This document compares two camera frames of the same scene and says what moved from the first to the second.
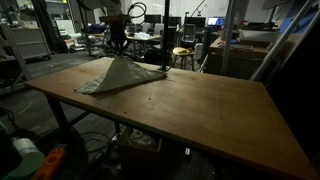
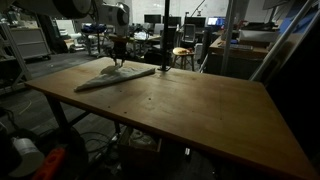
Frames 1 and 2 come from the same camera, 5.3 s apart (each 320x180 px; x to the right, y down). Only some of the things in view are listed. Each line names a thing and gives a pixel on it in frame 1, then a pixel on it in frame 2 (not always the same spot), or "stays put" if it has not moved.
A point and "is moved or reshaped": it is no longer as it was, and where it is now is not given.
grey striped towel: [123, 74] is moved or reshaped
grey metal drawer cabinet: [31, 42] stays put
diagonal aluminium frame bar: [282, 41] stays put
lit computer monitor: [216, 21] stays put
